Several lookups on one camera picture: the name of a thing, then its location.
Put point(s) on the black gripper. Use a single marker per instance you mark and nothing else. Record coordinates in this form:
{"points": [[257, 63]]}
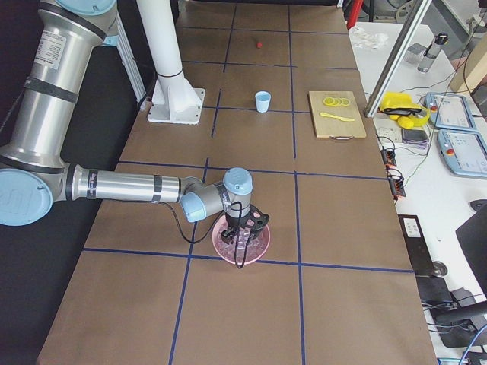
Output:
{"points": [[233, 221]]}

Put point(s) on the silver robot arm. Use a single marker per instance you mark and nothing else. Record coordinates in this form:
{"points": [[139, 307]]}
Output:
{"points": [[33, 174]]}

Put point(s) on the pink bowl of ice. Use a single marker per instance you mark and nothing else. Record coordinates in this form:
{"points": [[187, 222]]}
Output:
{"points": [[245, 253]]}

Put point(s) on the light blue paper cup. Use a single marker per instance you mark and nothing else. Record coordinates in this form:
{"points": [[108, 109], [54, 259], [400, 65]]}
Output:
{"points": [[262, 101]]}

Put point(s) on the bamboo cutting board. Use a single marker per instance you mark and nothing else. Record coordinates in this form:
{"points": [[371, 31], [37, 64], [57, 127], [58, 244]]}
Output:
{"points": [[332, 128]]}

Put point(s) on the yellow plastic knife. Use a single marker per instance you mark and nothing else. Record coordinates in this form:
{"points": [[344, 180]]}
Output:
{"points": [[340, 118]]}

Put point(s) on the yellow cloth bag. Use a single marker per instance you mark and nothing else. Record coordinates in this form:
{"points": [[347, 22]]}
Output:
{"points": [[401, 108]]}

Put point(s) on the lower teach pendant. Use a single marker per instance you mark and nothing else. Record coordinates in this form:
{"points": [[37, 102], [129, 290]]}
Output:
{"points": [[464, 152]]}

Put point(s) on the teach pendant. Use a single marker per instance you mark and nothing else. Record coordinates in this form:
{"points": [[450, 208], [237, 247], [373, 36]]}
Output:
{"points": [[450, 111], [464, 152]]}

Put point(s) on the upper teach pendant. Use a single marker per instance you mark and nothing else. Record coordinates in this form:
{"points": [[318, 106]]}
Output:
{"points": [[450, 111]]}

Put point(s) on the clear water bottle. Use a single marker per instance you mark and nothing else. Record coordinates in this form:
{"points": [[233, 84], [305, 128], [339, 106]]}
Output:
{"points": [[432, 52]]}

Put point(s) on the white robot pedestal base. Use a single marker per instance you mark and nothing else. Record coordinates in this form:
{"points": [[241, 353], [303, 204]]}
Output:
{"points": [[174, 99]]}

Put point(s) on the aluminium frame post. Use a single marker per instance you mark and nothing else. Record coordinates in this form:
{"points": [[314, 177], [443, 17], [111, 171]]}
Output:
{"points": [[410, 26]]}

